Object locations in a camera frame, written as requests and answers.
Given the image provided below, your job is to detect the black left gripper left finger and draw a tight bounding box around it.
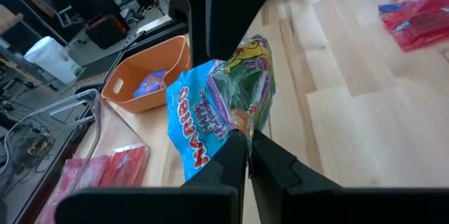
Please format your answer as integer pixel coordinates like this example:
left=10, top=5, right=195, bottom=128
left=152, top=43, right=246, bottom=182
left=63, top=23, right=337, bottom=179
left=55, top=129, right=249, bottom=224

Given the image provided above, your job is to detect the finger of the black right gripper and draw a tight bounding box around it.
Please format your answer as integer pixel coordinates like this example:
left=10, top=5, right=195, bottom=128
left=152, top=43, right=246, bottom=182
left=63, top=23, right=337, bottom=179
left=205, top=0, right=279, bottom=60
left=168, top=0, right=212, bottom=68

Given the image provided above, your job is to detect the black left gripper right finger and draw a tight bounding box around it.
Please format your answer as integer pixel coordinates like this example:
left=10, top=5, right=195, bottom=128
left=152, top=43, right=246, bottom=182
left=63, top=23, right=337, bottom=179
left=250, top=129, right=449, bottom=224

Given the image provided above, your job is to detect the blue Haribo gummy bag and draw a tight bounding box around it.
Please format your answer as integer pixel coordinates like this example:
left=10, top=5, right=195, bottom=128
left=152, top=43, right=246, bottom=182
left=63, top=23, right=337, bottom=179
left=165, top=34, right=277, bottom=182

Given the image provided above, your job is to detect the blue rainbow candy packet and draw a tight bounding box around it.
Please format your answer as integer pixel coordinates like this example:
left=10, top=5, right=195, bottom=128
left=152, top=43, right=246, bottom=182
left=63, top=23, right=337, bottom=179
left=377, top=1, right=408, bottom=14
left=132, top=70, right=169, bottom=99

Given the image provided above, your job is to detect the orange plastic bin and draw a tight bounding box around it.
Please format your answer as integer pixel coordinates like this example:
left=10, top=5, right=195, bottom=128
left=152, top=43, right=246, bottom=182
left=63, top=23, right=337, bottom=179
left=100, top=35, right=192, bottom=114

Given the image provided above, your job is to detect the black case red trim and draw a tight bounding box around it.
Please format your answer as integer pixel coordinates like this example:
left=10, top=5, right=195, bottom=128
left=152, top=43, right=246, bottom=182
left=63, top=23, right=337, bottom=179
left=85, top=13, right=130, bottom=50

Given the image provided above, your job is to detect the clear plastic bin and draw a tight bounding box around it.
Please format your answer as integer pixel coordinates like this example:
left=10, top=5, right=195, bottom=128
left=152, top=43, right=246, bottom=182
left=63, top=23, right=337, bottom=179
left=0, top=88, right=152, bottom=224

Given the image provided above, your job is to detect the black striped floor mat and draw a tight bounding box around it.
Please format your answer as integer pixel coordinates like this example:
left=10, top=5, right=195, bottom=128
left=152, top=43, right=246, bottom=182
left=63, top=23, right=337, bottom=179
left=74, top=51, right=124, bottom=91

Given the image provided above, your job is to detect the white trash bin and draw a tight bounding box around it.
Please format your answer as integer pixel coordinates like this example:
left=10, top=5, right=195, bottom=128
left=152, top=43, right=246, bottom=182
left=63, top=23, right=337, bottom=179
left=23, top=36, right=82, bottom=85

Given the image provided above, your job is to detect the black rig frame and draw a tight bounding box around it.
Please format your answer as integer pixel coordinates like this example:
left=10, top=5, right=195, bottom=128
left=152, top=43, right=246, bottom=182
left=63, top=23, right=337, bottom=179
left=119, top=0, right=334, bottom=62

